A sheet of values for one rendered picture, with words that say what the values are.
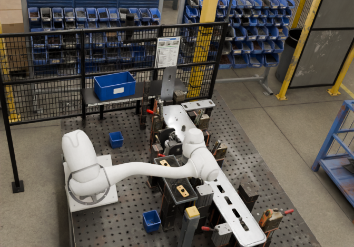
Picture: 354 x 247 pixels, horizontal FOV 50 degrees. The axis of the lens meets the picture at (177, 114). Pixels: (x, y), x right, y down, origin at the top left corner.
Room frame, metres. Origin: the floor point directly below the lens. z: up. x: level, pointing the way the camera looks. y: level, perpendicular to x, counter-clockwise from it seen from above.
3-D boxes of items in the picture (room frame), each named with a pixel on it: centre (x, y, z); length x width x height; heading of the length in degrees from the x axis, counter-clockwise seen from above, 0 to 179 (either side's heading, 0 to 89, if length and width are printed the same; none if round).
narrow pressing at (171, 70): (2.62, 0.11, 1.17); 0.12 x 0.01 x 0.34; 119
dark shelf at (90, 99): (2.67, 0.38, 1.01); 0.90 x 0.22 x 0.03; 119
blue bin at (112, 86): (2.58, 0.54, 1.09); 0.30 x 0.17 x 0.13; 125
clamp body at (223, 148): (2.11, -0.36, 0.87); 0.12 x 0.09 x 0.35; 119
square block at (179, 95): (2.69, 0.01, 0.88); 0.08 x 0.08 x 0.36; 29
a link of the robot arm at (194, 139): (1.51, -0.11, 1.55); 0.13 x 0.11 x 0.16; 29
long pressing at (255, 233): (1.96, -0.25, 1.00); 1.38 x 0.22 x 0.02; 29
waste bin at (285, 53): (5.17, -1.60, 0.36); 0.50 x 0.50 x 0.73
